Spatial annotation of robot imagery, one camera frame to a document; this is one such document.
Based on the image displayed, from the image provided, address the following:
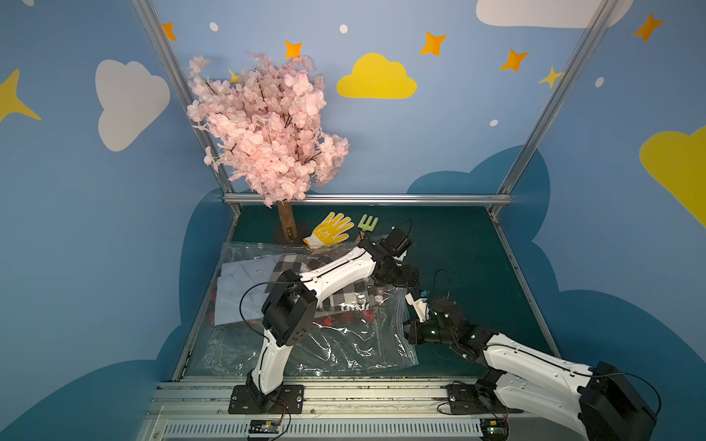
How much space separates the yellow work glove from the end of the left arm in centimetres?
38

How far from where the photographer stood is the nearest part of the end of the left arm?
64 cm

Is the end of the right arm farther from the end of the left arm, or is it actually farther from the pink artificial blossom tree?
the pink artificial blossom tree
